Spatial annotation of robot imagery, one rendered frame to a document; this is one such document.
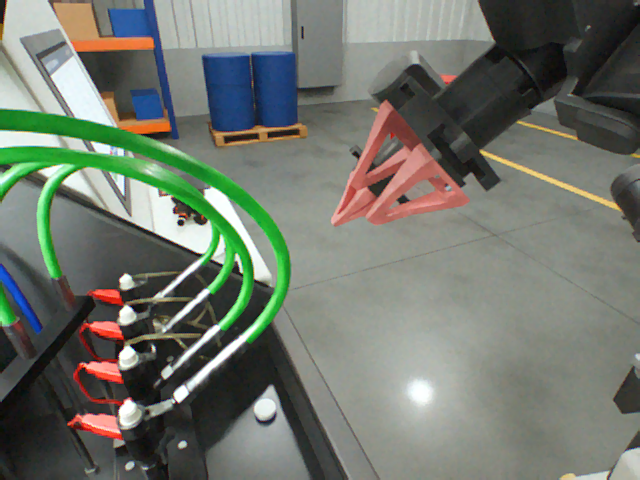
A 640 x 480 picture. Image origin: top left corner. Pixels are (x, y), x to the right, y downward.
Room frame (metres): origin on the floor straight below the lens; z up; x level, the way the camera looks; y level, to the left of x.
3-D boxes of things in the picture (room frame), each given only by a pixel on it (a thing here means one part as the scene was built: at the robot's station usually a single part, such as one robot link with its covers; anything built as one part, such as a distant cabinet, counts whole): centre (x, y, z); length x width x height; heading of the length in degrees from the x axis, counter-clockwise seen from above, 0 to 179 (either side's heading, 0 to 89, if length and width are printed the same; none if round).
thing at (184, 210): (0.97, 0.37, 1.01); 0.23 x 0.11 x 0.06; 25
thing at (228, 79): (5.25, 0.92, 0.51); 1.20 x 0.85 x 1.02; 112
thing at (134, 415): (0.24, 0.20, 1.12); 0.02 x 0.02 x 0.03
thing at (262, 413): (0.44, 0.11, 0.84); 0.04 x 0.04 x 0.01
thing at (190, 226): (0.94, 0.36, 0.97); 0.70 x 0.22 x 0.03; 25
